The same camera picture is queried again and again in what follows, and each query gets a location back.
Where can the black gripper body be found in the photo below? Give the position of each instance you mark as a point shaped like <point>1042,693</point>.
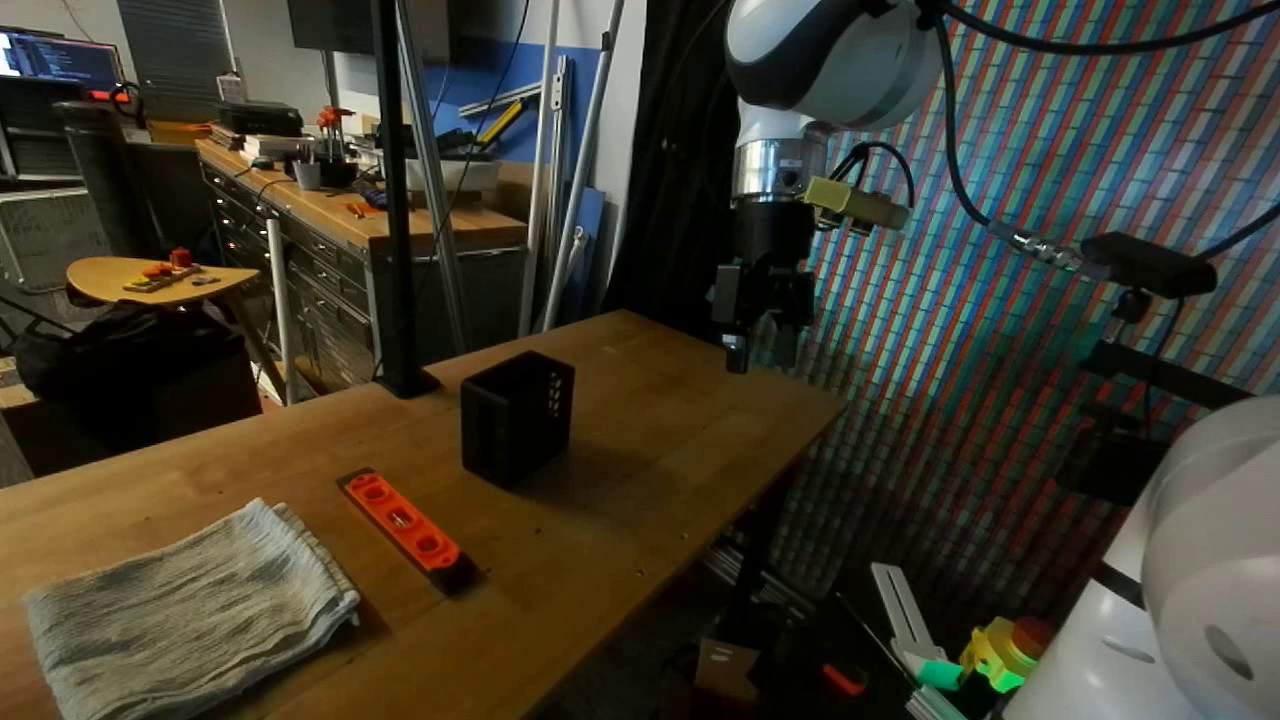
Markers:
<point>770,262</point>

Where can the black perforated box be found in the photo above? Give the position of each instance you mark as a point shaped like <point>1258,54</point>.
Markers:
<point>514,419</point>

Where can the blue-grey cloth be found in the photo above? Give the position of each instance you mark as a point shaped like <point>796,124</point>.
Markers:
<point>184,616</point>

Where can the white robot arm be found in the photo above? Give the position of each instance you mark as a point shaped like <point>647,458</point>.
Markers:
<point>826,54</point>

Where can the black curtain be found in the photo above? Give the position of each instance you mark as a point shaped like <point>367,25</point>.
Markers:
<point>673,161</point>

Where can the silver metal pole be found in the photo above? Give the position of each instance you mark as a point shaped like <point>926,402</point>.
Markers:
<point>587,161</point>
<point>542,161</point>

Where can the white plastic part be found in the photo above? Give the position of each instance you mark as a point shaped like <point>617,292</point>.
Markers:
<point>912,626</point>

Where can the orange spirit level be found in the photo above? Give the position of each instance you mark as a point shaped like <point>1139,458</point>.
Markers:
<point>406,529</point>

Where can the green and yellow toy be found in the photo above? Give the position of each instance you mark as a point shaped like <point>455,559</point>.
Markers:
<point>1000,656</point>

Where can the wooden-top workbench with drawers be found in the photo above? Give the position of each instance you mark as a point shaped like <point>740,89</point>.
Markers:
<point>332,254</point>

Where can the black case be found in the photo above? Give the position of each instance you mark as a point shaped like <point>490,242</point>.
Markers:
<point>262,117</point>

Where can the red tool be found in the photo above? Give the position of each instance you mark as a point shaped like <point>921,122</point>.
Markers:
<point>169,271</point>

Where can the round wooden stool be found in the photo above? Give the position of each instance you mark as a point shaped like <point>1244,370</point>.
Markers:
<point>152,276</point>

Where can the lit computer monitor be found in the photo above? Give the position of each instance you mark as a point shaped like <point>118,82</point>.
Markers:
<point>55,60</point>

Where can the gold wrist camera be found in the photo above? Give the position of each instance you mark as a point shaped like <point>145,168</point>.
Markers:
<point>863,200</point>

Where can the black camera stand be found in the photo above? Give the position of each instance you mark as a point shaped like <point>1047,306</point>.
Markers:
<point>1135,402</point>

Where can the black camera on stand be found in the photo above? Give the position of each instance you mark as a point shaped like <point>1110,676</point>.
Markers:
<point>1145,267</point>

